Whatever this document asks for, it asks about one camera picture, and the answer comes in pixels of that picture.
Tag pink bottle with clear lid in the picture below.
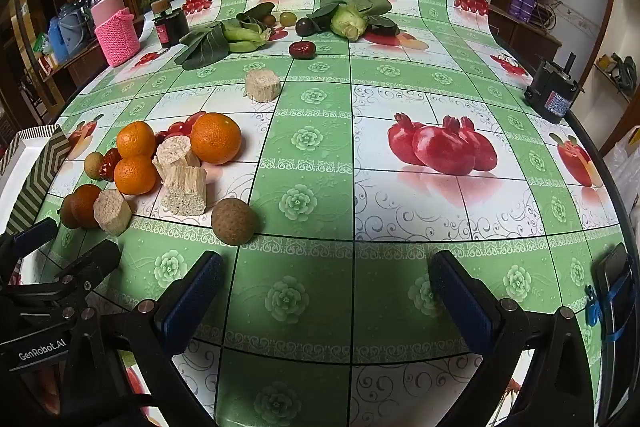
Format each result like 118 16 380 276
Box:
90 0 123 28

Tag black phone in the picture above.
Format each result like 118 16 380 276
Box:
592 243 633 343

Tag large orange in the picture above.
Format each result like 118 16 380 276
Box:
190 112 242 166

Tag blue strap clip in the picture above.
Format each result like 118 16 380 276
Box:
584 279 633 343

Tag green fruit print tablecloth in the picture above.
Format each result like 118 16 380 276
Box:
37 0 626 427

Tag blue thermos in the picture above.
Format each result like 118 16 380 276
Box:
47 18 71 64

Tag shiny red date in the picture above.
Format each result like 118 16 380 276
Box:
98 148 121 180

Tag leafy cabbage vegetable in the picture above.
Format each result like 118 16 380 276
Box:
306 0 393 42

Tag chevron pattern cardboard box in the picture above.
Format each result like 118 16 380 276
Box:
0 125 72 238

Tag pink knitted cup sleeve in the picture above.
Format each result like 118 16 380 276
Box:
94 7 141 68

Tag small dark tangerine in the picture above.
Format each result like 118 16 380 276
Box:
59 194 78 229
70 184 103 228

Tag black jar red label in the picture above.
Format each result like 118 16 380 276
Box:
152 0 190 48

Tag grey blue kettle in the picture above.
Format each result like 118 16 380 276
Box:
59 4 96 50

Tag medium orange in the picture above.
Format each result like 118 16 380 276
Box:
113 155 157 196
116 121 157 158

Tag dark wooden sideboard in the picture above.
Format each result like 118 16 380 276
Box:
42 39 111 108

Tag dark red jujube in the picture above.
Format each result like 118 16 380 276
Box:
289 40 317 60

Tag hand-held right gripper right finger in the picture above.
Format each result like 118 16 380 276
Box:
430 251 601 427

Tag black electric motor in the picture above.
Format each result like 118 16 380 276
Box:
523 53 581 124

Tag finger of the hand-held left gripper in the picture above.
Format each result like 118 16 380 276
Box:
0 217 59 261
54 239 122 297

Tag green bok choy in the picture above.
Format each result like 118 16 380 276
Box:
179 2 276 70

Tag short sugarcane piece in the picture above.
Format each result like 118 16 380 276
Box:
152 136 202 180
244 69 282 104
93 188 132 237

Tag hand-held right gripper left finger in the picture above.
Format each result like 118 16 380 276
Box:
107 251 225 427

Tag small kiwi fruit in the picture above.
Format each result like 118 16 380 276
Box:
84 153 105 180

